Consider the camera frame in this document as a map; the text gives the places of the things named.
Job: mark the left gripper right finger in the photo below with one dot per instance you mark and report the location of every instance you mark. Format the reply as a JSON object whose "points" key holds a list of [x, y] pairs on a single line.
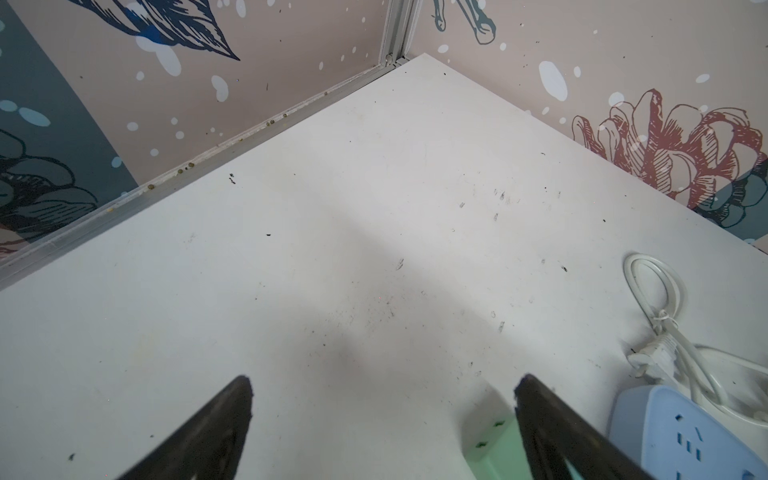
{"points": [[559, 443]]}

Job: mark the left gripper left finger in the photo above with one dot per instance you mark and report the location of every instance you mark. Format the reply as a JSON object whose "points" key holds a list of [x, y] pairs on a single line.
{"points": [[209, 445]]}

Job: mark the green plug adapter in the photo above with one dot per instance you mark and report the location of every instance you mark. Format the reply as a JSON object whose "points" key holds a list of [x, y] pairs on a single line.
{"points": [[498, 452]]}

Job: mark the blue square power socket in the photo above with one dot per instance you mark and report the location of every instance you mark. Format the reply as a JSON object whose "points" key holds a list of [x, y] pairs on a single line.
{"points": [[670, 437]]}

